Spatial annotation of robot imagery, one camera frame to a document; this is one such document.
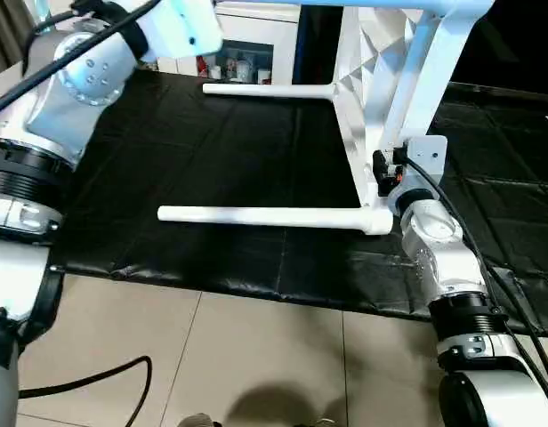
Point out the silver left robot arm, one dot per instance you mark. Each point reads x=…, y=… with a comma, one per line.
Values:
x=69, y=98

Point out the dark right robot foot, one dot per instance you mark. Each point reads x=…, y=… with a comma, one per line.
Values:
x=317, y=422

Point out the white glass-door cabinet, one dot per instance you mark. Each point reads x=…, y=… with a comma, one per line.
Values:
x=256, y=40

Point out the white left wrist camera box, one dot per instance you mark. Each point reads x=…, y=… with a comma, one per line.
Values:
x=185, y=27

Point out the white plastic table top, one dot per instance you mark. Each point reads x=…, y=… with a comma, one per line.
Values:
x=381, y=80

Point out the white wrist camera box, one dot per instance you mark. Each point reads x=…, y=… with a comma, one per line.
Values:
x=185, y=27
x=423, y=160

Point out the white plastic table leg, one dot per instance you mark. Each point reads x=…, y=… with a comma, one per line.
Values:
x=363, y=4
x=274, y=217
x=274, y=90

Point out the dark robot foot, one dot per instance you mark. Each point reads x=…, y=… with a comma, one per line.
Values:
x=317, y=422
x=198, y=421

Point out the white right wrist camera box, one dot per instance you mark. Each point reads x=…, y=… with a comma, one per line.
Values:
x=423, y=160

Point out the dark left robot foot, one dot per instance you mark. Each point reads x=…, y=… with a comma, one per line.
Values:
x=198, y=421

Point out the dark grey curtain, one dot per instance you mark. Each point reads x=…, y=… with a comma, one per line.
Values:
x=9, y=31

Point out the black work mat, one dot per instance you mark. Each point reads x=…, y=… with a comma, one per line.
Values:
x=238, y=151

